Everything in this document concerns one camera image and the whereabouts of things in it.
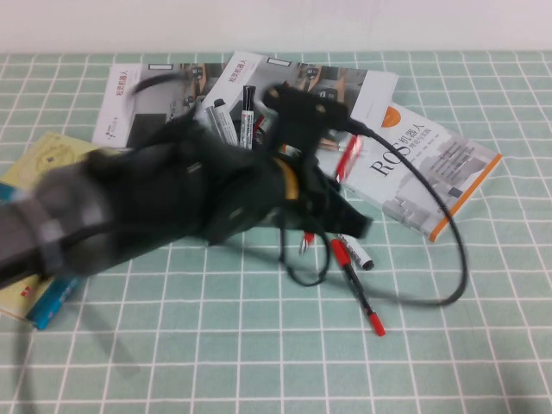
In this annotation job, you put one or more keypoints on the slender dark red pen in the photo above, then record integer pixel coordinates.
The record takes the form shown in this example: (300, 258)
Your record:
(259, 124)

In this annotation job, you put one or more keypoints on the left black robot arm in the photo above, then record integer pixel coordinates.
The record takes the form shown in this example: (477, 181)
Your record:
(129, 194)

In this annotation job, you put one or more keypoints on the white black-capped marker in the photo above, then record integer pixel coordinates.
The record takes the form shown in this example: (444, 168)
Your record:
(360, 255)
(225, 123)

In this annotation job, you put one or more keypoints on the yellow teal hardcover book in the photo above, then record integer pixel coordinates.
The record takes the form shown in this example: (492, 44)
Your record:
(47, 155)

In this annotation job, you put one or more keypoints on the red capped gel pen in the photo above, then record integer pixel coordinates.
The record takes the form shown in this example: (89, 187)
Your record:
(351, 155)

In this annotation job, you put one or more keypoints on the red black thin pen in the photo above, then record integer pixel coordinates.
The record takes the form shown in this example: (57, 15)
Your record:
(375, 321)

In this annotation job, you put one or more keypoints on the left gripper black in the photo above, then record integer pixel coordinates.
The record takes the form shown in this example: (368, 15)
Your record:
(297, 207)

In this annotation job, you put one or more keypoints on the black marker with label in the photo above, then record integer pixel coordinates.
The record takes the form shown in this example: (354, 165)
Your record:
(248, 116)

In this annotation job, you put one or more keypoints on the white photo brochure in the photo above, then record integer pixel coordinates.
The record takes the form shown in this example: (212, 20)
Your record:
(371, 90)
(111, 125)

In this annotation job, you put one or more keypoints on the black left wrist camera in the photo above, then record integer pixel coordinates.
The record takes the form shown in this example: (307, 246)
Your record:
(302, 105)

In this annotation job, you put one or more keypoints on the white orange ROS book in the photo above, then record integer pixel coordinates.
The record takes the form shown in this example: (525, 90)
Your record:
(468, 172)

